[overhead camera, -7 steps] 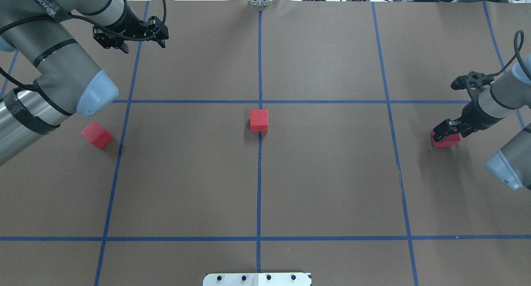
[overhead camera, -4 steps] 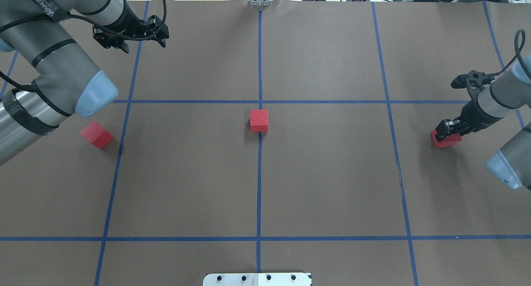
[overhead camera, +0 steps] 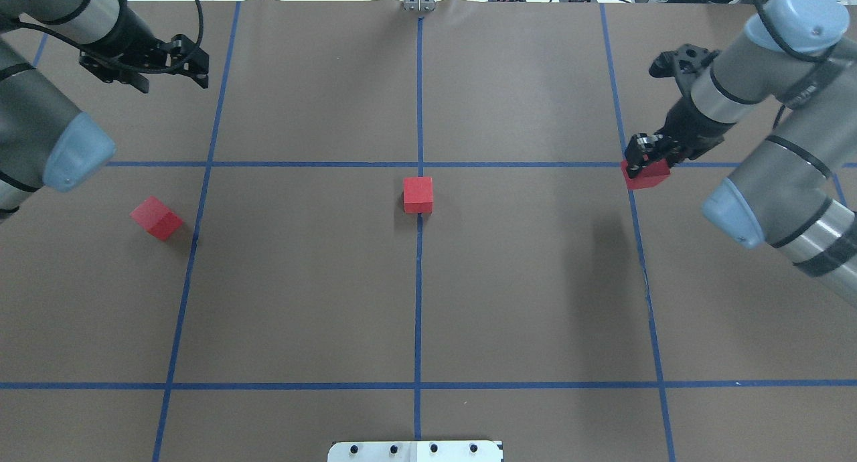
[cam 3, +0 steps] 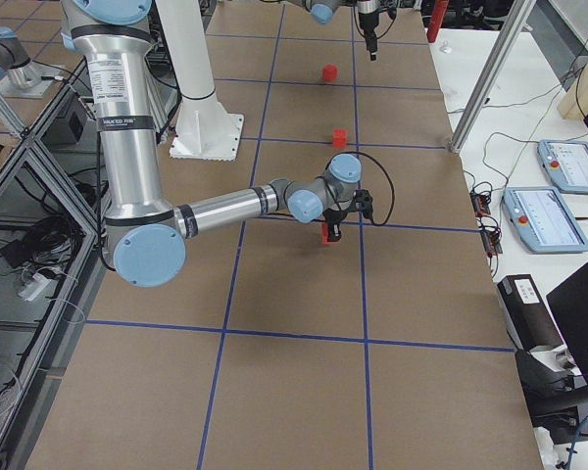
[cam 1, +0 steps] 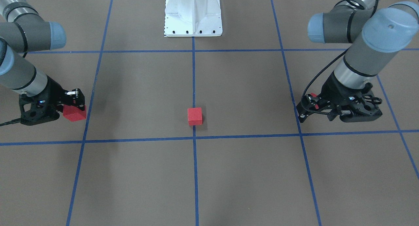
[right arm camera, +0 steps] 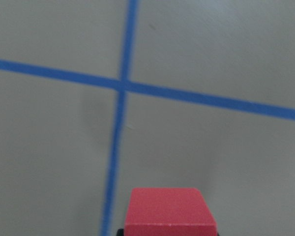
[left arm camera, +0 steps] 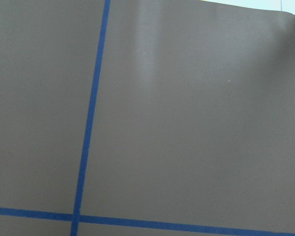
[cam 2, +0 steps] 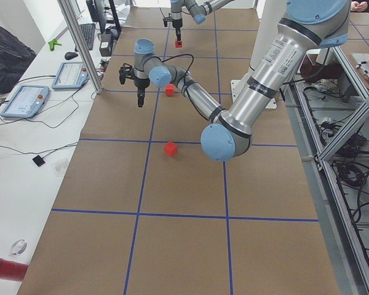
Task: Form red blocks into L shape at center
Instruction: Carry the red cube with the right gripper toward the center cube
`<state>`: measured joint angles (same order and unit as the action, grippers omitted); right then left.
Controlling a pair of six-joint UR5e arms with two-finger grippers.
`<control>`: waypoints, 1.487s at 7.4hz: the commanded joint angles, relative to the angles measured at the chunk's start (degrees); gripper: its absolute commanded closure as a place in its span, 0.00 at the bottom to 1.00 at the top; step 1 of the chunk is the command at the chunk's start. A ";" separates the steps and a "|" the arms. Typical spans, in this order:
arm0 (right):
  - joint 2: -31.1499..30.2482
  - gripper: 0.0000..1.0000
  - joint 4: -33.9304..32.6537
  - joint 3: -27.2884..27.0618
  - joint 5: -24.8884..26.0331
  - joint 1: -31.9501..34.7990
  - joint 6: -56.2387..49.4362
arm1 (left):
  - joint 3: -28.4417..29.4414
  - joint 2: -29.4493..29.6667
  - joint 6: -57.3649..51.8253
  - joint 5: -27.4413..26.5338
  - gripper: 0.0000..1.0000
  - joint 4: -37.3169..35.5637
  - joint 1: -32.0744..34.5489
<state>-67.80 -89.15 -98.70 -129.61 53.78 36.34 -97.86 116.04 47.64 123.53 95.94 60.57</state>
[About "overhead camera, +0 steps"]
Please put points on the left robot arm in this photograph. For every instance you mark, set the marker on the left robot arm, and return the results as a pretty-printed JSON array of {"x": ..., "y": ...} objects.
[{"x": 46, "y": 139}]

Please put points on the red block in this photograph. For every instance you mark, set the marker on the red block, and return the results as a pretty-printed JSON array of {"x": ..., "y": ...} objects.
[
  {"x": 157, "y": 219},
  {"x": 648, "y": 177}
]

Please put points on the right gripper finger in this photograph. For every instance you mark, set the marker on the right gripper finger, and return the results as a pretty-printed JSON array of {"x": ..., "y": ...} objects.
[
  {"x": 642, "y": 151},
  {"x": 673, "y": 153}
]

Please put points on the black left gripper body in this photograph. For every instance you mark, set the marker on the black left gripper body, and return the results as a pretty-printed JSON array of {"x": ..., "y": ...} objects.
[{"x": 136, "y": 42}]

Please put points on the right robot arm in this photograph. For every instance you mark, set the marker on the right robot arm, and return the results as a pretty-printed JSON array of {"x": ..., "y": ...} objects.
[{"x": 796, "y": 52}]

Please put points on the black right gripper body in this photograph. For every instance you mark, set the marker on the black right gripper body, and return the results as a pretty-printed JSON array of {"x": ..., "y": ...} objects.
[{"x": 684, "y": 128}]

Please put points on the white pedestal base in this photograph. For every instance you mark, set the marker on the white pedestal base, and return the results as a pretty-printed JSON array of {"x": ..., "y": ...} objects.
[{"x": 449, "y": 450}]

